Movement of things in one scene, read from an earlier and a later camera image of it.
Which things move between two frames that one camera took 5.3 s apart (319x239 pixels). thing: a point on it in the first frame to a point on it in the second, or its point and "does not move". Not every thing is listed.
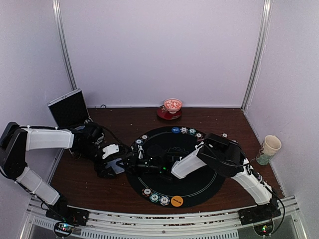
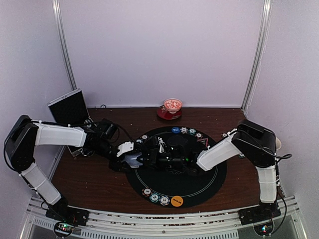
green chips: [154, 197] does not move
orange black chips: [147, 191] does not move
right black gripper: [131, 161] to [153, 161]
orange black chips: [199, 135] does not move
